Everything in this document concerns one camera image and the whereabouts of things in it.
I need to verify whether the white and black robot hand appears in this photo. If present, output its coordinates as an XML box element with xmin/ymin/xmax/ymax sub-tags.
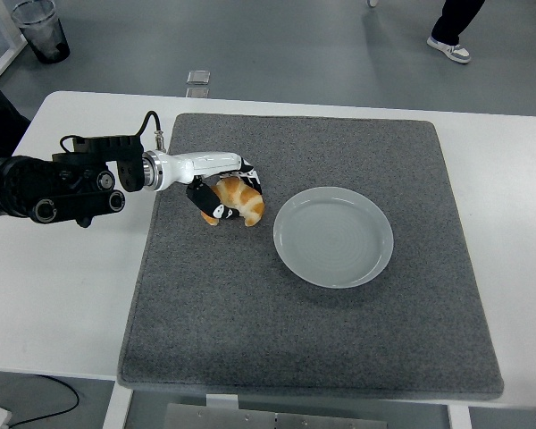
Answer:
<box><xmin>155</xmin><ymin>150</ymin><xmax>264</xmax><ymax>222</ymax></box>

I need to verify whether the golden croissant bread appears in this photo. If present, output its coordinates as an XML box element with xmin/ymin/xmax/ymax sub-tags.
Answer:
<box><xmin>199</xmin><ymin>176</ymin><xmax>266</xmax><ymax>228</ymax></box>

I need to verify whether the grey round plate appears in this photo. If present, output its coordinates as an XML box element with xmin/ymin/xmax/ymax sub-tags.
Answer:
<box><xmin>272</xmin><ymin>186</ymin><xmax>395</xmax><ymax>290</ymax></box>

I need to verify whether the bin with black bag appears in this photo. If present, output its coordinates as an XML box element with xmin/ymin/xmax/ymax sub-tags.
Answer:
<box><xmin>11</xmin><ymin>0</ymin><xmax>71</xmax><ymax>65</ymax></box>

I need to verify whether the grey felt mat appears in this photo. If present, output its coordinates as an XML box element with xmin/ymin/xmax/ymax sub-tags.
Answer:
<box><xmin>115</xmin><ymin>112</ymin><xmax>505</xmax><ymax>401</ymax></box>

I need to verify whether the white table leg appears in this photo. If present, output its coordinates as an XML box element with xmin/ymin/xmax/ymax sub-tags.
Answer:
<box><xmin>446</xmin><ymin>404</ymin><xmax>473</xmax><ymax>429</ymax></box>
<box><xmin>101</xmin><ymin>383</ymin><xmax>135</xmax><ymax>429</ymax></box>

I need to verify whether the white furniture frame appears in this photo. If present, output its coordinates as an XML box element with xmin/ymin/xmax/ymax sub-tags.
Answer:
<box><xmin>0</xmin><ymin>0</ymin><xmax>29</xmax><ymax>84</ymax></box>

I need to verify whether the white table bracket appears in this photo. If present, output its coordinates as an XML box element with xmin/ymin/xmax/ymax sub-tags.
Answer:
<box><xmin>205</xmin><ymin>393</ymin><xmax>240</xmax><ymax>411</ymax></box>

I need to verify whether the black floor cable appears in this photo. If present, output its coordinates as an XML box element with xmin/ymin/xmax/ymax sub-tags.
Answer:
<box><xmin>0</xmin><ymin>374</ymin><xmax>80</xmax><ymax>425</ymax></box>

